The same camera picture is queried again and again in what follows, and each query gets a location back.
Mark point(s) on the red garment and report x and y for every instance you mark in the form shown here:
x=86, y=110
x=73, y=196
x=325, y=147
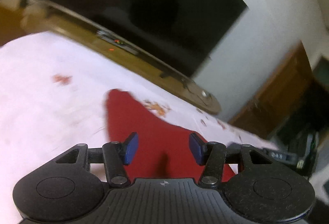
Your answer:
x=154, y=134

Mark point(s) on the wooden television stand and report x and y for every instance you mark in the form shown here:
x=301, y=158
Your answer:
x=144, y=65

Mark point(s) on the wooden cabinet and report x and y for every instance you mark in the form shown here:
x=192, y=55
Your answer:
x=280, y=93

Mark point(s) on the white floral quilt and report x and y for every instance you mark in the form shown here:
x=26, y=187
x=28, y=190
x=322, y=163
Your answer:
x=51, y=111

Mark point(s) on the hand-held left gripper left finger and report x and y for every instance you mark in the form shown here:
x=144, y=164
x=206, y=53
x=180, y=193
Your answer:
x=131, y=148

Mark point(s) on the black flat television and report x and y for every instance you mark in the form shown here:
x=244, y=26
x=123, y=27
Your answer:
x=144, y=3

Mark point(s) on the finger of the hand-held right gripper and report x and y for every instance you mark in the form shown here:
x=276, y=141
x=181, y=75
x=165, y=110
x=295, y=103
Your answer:
x=233, y=148

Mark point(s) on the small white round object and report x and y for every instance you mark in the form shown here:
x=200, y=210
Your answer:
x=204, y=94

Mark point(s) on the grey set-top box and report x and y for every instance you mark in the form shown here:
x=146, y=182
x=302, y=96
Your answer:
x=115, y=41

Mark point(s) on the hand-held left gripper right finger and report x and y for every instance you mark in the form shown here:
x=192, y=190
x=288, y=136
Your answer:
x=195, y=147

